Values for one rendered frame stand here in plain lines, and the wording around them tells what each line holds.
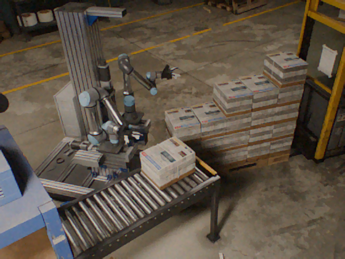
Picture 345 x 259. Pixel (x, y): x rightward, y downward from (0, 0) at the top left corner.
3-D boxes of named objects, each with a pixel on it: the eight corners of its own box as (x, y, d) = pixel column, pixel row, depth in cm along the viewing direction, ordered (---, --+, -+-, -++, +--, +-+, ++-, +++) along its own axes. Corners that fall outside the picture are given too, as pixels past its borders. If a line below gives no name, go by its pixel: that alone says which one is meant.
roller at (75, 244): (60, 214, 276) (59, 210, 273) (85, 256, 245) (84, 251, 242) (54, 217, 274) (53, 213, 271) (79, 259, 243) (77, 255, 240)
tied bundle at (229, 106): (212, 100, 393) (212, 82, 380) (236, 96, 400) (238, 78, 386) (225, 118, 364) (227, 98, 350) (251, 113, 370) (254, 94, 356)
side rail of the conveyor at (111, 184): (181, 155, 340) (181, 146, 333) (185, 158, 337) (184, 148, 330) (47, 224, 278) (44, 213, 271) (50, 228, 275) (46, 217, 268)
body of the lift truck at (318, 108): (291, 130, 482) (302, 78, 435) (326, 123, 494) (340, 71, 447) (323, 161, 428) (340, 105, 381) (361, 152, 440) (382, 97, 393)
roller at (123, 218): (105, 192, 294) (104, 188, 291) (133, 227, 263) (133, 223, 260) (100, 195, 292) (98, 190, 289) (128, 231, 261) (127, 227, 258)
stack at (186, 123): (167, 166, 430) (164, 110, 381) (252, 147, 455) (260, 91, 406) (177, 188, 400) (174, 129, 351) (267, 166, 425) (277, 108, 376)
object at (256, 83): (237, 78, 386) (237, 77, 385) (260, 73, 392) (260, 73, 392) (253, 94, 357) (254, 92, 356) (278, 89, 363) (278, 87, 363)
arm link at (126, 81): (124, 106, 373) (117, 58, 340) (123, 99, 385) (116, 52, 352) (135, 105, 374) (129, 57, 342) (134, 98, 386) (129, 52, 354)
